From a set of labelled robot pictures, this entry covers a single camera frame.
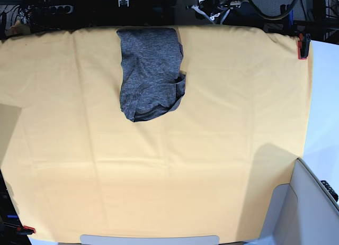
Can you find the red black clamp right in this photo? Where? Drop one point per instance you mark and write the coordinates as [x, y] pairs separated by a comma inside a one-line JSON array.
[[303, 46]]

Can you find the black remote control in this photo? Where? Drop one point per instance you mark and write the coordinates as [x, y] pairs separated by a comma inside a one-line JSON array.
[[330, 190]]

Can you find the yellow table cloth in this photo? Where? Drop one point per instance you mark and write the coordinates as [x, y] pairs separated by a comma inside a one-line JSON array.
[[75, 165]]

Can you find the grey long-sleeve T-shirt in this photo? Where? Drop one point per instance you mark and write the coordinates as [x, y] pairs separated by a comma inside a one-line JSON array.
[[152, 84]]

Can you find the black power strip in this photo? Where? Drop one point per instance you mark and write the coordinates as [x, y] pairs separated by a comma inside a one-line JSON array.
[[55, 9]]

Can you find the red black clamp left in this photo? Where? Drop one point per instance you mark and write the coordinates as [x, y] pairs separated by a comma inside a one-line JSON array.
[[25, 230]]

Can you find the white storage bin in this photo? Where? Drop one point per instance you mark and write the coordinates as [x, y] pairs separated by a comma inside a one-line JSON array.
[[301, 211]]

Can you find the red black clamp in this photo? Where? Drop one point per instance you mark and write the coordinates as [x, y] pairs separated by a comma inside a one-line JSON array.
[[25, 230], [303, 46]]

